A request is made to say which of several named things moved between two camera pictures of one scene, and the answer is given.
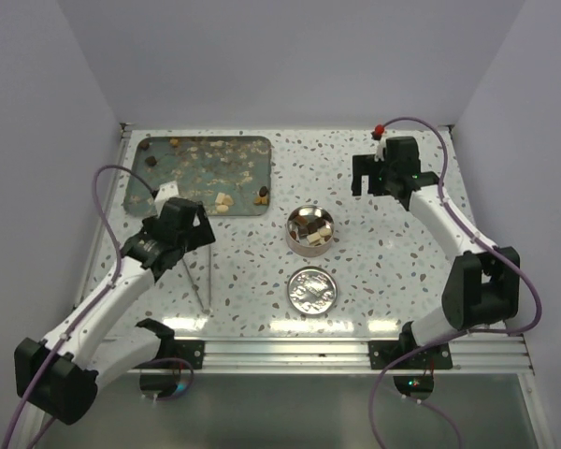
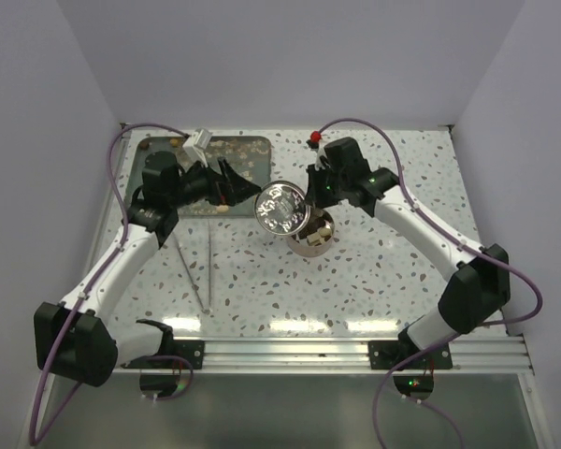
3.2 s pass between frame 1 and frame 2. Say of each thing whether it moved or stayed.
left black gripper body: moved
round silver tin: stayed
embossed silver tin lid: moved
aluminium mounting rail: stayed
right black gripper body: moved
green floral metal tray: stayed
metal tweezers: stayed
